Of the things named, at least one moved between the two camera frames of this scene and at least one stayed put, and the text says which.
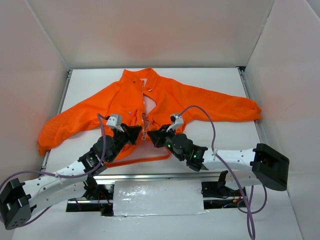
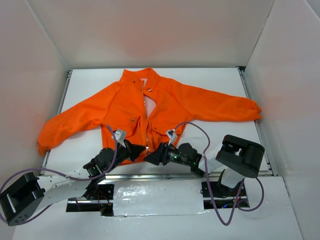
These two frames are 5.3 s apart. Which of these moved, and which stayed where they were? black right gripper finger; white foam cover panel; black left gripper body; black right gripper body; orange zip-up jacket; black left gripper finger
Moved: black left gripper finger; black left gripper body; black right gripper body; black right gripper finger
Stayed: orange zip-up jacket; white foam cover panel
